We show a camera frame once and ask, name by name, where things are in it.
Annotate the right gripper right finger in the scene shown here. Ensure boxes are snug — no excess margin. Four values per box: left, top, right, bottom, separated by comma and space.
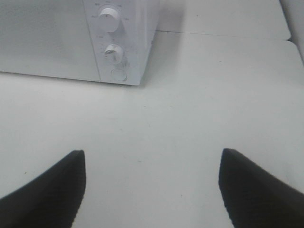
218, 148, 304, 228

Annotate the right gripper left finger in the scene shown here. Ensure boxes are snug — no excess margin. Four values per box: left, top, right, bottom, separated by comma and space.
0, 150, 86, 228

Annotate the round white door button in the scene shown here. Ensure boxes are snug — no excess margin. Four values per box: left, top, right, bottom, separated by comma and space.
111, 69, 127, 81

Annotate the white timer knob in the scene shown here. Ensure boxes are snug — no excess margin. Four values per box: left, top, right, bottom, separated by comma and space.
104, 44, 124, 64

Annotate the white microwave door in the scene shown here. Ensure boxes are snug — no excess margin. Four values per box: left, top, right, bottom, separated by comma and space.
0, 0, 100, 82

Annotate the white microwave oven body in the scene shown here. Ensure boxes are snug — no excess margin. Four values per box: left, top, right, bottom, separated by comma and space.
0, 0, 185, 86

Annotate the upper white power knob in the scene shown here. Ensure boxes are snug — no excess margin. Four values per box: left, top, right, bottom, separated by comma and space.
97, 6, 121, 33

